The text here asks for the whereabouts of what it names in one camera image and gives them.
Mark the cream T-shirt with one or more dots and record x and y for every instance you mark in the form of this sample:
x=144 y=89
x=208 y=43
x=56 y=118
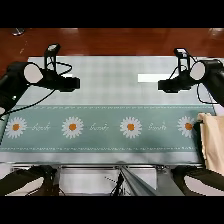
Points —
x=213 y=140

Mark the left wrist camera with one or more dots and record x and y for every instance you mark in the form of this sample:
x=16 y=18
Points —
x=51 y=50

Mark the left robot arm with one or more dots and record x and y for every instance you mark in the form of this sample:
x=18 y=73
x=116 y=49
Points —
x=15 y=80

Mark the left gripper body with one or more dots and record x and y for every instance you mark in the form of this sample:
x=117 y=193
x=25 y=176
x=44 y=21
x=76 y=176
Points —
x=66 y=83

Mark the dark green garment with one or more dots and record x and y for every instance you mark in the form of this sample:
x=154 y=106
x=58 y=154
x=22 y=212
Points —
x=199 y=140

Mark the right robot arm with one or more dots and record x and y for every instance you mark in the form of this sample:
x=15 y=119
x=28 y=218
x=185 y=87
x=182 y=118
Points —
x=213 y=73

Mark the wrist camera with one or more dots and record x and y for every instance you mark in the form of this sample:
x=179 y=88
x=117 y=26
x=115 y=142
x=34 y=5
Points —
x=181 y=55
x=51 y=50

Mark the silver frame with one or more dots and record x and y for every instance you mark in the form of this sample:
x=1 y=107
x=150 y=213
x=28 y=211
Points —
x=140 y=186

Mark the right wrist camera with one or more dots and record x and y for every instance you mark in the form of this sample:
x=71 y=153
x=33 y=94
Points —
x=181 y=55

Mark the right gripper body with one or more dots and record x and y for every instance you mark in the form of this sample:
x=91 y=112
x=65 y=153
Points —
x=171 y=85

